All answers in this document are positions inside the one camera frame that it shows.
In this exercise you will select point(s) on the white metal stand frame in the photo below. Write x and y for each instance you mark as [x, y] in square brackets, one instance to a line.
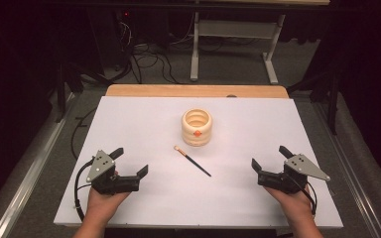
[234, 29]

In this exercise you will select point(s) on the black stand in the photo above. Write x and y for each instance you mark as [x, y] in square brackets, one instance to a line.
[333, 99]
[61, 92]

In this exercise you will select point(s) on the metal floor rail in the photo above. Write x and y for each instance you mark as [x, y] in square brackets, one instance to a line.
[29, 172]
[354, 172]

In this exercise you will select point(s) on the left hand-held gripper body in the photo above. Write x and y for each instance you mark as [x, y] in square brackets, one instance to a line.
[101, 165]

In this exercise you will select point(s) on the person's right hand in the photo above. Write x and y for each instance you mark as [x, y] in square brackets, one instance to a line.
[292, 205]

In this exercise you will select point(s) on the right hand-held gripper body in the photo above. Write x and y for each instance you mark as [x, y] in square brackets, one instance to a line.
[299, 163]

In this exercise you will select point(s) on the dark computer case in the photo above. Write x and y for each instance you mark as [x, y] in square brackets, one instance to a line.
[107, 39]

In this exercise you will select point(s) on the wooden table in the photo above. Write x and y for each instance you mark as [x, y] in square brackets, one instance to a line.
[195, 91]

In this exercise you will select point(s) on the white board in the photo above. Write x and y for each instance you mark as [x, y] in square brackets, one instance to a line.
[178, 198]

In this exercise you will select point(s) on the person's left hand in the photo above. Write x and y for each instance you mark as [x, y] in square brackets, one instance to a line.
[104, 205]

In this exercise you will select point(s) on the cream ribbed holder cup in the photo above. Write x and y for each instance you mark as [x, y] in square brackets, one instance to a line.
[196, 137]

